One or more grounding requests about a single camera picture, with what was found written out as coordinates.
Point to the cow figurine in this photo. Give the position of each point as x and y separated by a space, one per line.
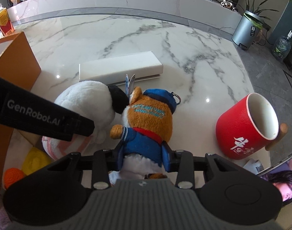
226 4

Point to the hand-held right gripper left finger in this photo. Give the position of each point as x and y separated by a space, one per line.
100 167

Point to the white plush toy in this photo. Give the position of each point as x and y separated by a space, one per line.
88 95

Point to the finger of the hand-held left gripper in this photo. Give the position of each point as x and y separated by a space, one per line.
81 127

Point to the water jug with pump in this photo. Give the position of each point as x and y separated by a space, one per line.
281 48

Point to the dog plush toy blue shirt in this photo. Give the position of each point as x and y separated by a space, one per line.
148 122

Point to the orange juice carton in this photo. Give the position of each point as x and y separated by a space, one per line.
4 21

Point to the white phone stand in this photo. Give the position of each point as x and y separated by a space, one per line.
255 166

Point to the orange crochet ball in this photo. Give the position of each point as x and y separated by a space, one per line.
13 177

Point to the grey metal bin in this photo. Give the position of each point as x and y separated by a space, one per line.
244 31

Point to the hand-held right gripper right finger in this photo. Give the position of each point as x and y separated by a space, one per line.
166 158

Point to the long white box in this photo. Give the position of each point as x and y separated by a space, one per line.
122 64

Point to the yellow crochet ball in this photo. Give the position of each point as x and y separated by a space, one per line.
35 160

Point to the orange cardboard box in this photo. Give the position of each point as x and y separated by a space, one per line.
16 60

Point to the long-leaf green plant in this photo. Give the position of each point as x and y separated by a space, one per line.
256 22

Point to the smartphone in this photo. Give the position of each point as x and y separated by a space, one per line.
287 184

